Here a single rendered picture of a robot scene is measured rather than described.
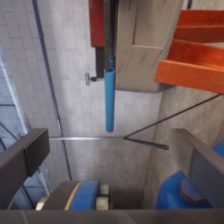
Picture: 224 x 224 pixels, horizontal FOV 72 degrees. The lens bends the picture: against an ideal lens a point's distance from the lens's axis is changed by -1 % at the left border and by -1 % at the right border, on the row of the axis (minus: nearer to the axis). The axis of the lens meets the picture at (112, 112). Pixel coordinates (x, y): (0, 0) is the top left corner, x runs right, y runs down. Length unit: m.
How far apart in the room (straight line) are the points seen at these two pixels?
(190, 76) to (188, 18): 0.22
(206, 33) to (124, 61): 0.17
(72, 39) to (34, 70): 1.01
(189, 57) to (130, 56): 0.10
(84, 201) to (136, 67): 0.21
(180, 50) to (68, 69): 3.25
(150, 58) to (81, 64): 3.19
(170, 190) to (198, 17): 0.33
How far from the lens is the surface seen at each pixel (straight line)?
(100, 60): 0.27
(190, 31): 0.29
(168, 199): 0.23
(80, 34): 3.24
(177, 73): 0.18
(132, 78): 0.18
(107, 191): 0.39
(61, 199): 0.29
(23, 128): 4.41
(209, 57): 0.24
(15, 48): 3.70
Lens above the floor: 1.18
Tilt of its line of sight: 1 degrees down
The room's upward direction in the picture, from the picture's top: 90 degrees counter-clockwise
